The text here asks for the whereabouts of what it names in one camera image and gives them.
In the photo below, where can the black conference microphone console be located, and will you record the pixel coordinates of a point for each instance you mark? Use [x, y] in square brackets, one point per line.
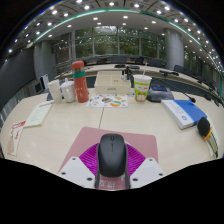
[160, 92]

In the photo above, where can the red drink bottle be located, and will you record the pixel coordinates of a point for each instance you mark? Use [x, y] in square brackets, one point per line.
[80, 83]

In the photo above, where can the white paper sheet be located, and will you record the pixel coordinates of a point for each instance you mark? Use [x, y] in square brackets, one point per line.
[38, 114]

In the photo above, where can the ceiling lights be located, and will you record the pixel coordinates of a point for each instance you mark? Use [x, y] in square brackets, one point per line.
[125, 16]

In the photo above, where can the blue and white book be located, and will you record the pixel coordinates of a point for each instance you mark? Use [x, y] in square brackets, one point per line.
[183, 112]

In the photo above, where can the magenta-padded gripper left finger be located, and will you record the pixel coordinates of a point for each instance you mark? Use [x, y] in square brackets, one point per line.
[76, 171]

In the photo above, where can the cream cardboard box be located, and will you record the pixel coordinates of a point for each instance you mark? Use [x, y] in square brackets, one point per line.
[111, 83]

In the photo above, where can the colourful sticker sheet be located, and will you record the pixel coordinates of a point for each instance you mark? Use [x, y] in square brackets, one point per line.
[106, 100]

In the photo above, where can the pink mouse pad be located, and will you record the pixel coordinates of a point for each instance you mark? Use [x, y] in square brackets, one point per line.
[90, 136]

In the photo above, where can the white lidded jar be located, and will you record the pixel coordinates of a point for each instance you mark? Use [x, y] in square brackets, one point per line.
[68, 92]

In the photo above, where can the dark office chairs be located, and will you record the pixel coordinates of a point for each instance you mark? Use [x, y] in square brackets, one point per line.
[155, 62]

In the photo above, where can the black gooseneck table microphone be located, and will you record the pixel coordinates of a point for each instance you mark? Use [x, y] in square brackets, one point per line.
[192, 99]

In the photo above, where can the red and white leaflet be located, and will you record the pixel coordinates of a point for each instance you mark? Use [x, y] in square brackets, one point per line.
[16, 136]

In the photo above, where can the handheld microphone with foam head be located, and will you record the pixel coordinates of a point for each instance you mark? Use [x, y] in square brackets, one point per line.
[203, 126]

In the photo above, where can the black computer mouse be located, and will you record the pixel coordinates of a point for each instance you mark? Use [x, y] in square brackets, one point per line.
[112, 155]

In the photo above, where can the printed paper cup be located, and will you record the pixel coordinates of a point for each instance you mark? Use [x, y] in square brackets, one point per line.
[142, 88]

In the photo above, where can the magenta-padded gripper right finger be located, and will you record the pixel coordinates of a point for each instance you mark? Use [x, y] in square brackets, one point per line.
[146, 171]

